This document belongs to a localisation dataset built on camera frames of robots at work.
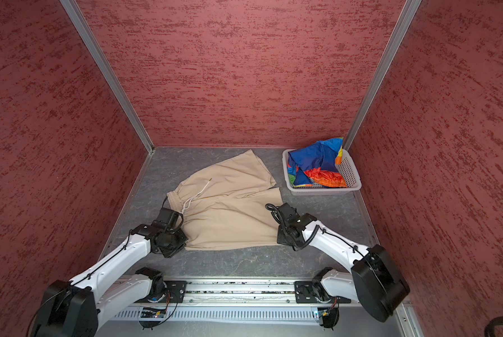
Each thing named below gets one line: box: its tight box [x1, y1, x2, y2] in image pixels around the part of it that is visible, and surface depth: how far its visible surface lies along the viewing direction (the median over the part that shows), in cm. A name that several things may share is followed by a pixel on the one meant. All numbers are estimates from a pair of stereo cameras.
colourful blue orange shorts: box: [287, 136, 348, 189], surface depth 102 cm
